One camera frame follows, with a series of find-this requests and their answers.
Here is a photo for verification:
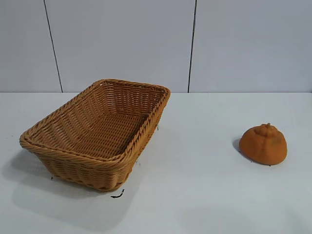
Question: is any woven wicker rectangular basket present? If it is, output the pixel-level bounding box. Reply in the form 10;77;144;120
19;78;171;193

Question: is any orange pumpkin-shaped bread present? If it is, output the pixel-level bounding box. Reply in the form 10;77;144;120
238;123;288;166

